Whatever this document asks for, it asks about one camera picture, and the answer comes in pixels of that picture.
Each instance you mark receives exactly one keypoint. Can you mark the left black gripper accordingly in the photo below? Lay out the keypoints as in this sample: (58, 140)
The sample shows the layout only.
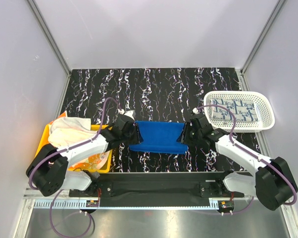
(137, 138)

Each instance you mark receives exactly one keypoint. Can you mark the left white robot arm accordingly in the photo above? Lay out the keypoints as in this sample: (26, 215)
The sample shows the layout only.
(49, 171)

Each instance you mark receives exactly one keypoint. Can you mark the white perforated basket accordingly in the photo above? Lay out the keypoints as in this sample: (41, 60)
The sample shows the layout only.
(267, 118)

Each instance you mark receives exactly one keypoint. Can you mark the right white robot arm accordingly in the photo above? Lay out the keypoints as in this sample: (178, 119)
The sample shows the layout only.
(269, 180)

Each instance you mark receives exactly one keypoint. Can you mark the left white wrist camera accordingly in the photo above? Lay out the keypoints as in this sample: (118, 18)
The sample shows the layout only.
(130, 113)

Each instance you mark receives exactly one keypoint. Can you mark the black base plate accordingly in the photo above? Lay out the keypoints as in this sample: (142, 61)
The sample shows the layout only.
(181, 190)

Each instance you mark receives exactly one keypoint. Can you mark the blue patterned grey towel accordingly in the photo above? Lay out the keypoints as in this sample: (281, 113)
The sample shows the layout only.
(243, 110)

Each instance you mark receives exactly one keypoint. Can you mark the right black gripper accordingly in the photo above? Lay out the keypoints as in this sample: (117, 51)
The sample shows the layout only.
(183, 138)

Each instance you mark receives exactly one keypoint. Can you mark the white slotted cable duct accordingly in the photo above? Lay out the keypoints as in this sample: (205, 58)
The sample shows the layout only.
(67, 204)

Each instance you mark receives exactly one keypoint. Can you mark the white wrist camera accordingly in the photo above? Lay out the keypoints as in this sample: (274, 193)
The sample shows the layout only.
(195, 111)
(130, 113)

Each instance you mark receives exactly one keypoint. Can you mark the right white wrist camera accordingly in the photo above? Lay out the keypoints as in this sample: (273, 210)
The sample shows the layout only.
(195, 111)

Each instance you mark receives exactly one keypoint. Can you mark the cream terry towel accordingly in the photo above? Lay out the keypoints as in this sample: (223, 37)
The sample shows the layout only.
(68, 130)

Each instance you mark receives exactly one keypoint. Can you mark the orange towel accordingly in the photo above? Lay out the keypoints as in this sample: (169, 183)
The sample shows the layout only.
(66, 130)

